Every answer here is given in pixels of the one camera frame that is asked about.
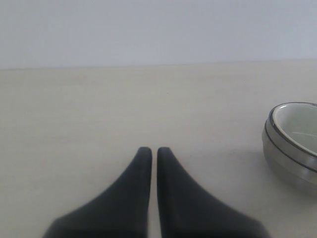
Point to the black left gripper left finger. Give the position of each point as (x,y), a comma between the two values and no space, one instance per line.
(121,211)

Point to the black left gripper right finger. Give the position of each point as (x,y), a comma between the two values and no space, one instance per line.
(186,210)

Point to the white ceramic bowl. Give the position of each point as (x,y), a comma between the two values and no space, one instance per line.
(297,121)

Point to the ribbed stainless steel bowl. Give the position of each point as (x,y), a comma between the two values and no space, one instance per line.
(292,128)

